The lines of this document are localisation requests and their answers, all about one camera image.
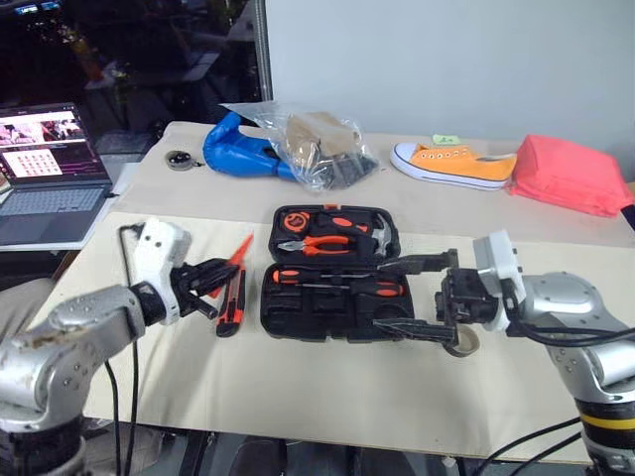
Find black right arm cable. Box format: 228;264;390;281
503;295;635;349

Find orange canvas sneaker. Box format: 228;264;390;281
388;141;519;191

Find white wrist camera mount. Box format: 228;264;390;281
132;217;192;326
472;229;528;332

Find black plastic tool case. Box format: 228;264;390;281
259;203;418;344

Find orange pointed flat tool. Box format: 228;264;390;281
206;232;256;299

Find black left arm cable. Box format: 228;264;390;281
102;224;146;476

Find steel claw hammer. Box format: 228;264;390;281
341;213;397;260

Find orange black screwdriver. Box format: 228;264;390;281
296;280;405;299
271;268;381;286

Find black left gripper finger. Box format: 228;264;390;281
190;295;220;320
190;257;240;295

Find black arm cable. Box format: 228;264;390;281
102;224;146;476
503;295;635;349

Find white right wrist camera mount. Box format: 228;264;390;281
472;229;528;332

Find orange handled pliers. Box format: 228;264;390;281
277;234;355;258

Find metal window post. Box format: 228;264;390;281
254;0;275;103

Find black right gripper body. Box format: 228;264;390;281
435;267;498;326

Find blue plastic bag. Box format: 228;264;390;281
202;110;301;183

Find small round black tin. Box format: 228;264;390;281
164;149;206;172

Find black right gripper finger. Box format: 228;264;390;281
378;248;459;276
372;317;459;349

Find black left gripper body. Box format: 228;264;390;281
171;264;208;319

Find clear plastic bag with parts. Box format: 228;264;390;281
217;101;382;194

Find beige masking tape roll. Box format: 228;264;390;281
444;328;482;358

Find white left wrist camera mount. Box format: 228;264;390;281
132;217;192;326

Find orange black tape measure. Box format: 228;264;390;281
281;209;313;234

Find grey open laptop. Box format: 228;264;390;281
0;101;117;247

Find red folded cloth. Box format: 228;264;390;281
507;133;635;219

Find orange black utility knife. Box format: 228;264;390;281
215;267;247;339

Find dark rounded shape under table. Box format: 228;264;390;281
229;437;290;476

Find black cable under table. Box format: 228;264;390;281
476;415;589;476

